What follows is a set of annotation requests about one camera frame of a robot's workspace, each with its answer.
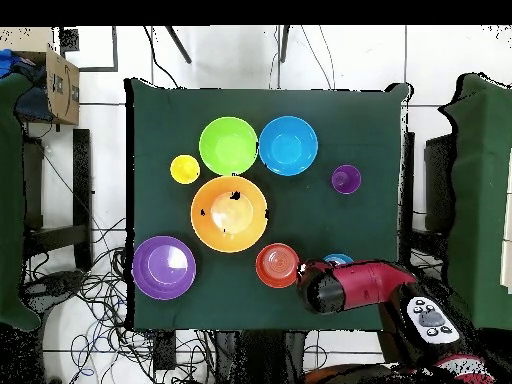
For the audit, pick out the large orange bowl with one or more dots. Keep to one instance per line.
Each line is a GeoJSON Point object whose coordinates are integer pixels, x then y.
{"type": "Point", "coordinates": [208, 232]}

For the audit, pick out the red small bowl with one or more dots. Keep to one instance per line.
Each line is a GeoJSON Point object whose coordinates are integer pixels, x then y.
{"type": "Point", "coordinates": [278, 266]}

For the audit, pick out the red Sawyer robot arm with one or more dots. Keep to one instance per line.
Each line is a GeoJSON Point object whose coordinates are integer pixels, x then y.
{"type": "Point", "coordinates": [368, 284]}

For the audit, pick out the large green bowl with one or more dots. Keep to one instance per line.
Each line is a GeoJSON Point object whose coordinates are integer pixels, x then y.
{"type": "Point", "coordinates": [228, 146]}

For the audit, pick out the large blue bowl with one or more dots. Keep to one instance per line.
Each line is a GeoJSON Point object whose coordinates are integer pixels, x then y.
{"type": "Point", "coordinates": [288, 146]}

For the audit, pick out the light blue small bowl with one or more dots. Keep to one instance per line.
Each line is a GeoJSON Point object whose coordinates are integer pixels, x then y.
{"type": "Point", "coordinates": [338, 258]}

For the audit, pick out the purple cup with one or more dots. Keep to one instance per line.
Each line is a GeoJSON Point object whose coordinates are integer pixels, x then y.
{"type": "Point", "coordinates": [346, 179]}

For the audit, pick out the large purple bowl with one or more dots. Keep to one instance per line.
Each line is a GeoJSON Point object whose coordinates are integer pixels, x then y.
{"type": "Point", "coordinates": [164, 268]}

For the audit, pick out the dark green tablecloth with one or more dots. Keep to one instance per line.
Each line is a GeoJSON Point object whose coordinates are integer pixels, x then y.
{"type": "Point", "coordinates": [168, 120]}

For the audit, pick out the black power strip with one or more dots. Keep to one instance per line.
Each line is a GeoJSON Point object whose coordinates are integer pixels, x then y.
{"type": "Point", "coordinates": [164, 352]}

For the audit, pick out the black tripod leg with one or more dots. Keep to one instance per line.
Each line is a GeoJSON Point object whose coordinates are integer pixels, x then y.
{"type": "Point", "coordinates": [178, 44]}
{"type": "Point", "coordinates": [284, 44]}

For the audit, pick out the green cloth side table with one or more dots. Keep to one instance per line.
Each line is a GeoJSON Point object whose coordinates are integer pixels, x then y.
{"type": "Point", "coordinates": [10, 200]}
{"type": "Point", "coordinates": [480, 200]}

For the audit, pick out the cardboard box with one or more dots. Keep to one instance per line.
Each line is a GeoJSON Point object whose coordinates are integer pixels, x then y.
{"type": "Point", "coordinates": [62, 88]}

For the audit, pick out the blue cloth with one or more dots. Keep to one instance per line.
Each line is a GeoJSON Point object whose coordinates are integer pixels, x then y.
{"type": "Point", "coordinates": [8, 60]}

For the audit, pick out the black stool frame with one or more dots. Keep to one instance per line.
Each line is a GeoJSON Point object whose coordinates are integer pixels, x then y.
{"type": "Point", "coordinates": [438, 184]}
{"type": "Point", "coordinates": [82, 200]}

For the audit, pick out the black pedestal leg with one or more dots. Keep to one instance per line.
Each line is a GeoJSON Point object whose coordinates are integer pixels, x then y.
{"type": "Point", "coordinates": [56, 286]}

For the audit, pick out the black metal frame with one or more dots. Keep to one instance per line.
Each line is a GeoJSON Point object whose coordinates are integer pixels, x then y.
{"type": "Point", "coordinates": [115, 48]}

